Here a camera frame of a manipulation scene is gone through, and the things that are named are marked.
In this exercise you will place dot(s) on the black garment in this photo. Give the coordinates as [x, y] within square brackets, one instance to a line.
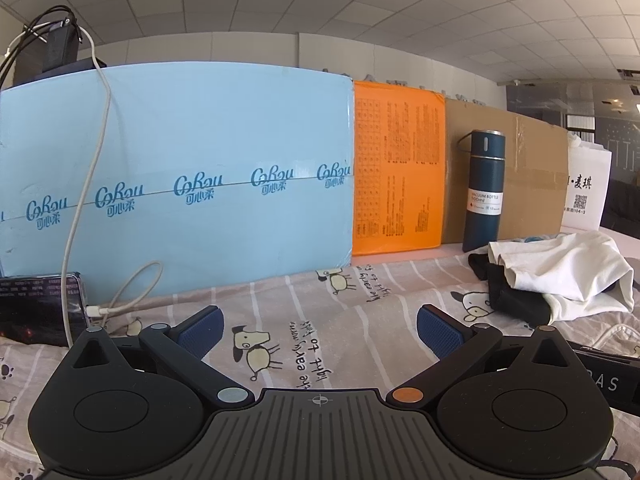
[515, 300]

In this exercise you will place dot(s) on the white paper bag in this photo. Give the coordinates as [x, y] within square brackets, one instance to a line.
[590, 165]

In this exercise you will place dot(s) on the dark flat device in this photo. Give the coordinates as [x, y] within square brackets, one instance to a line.
[70, 67]

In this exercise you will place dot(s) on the dark blue vacuum bottle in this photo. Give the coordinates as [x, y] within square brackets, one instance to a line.
[482, 220]

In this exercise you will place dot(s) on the large light blue carton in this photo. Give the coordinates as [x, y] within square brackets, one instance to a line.
[200, 135]

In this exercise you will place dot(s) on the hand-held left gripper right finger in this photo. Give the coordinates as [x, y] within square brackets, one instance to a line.
[439, 332]

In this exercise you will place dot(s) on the black power adapter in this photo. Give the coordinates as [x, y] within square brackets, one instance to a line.
[60, 45]

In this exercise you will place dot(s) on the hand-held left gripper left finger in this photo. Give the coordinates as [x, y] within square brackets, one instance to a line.
[202, 330]

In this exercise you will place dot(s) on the brown cardboard box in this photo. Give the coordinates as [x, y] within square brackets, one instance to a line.
[535, 160]

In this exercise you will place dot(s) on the orange printed carton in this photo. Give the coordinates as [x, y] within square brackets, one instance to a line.
[400, 160]

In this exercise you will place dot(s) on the black smartphone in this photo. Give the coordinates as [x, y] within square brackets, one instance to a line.
[35, 305]

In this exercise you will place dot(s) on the white garment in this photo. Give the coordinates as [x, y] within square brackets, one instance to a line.
[565, 265]

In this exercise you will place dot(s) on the grey cartoon printed bed sheet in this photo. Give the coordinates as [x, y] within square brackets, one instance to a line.
[310, 300]

